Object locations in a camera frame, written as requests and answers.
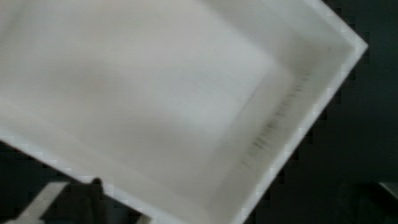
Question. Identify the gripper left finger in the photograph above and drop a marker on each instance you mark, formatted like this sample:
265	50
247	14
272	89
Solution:
67	204

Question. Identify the white drawer cabinet box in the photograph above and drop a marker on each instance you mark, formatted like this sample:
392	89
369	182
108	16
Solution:
160	93

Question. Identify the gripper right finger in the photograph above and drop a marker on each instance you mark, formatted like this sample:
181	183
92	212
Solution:
387	190

